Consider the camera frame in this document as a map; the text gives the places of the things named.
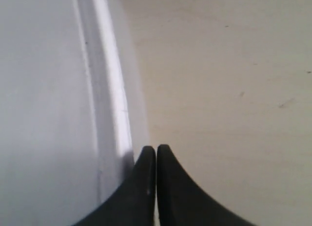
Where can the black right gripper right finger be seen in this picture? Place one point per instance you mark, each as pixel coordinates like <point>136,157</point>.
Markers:
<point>181,202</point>

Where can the white plastic lidded container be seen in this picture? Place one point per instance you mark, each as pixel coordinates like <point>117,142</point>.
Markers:
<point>71,108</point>

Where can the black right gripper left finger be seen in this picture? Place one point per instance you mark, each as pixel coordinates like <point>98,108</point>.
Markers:
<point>133,202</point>

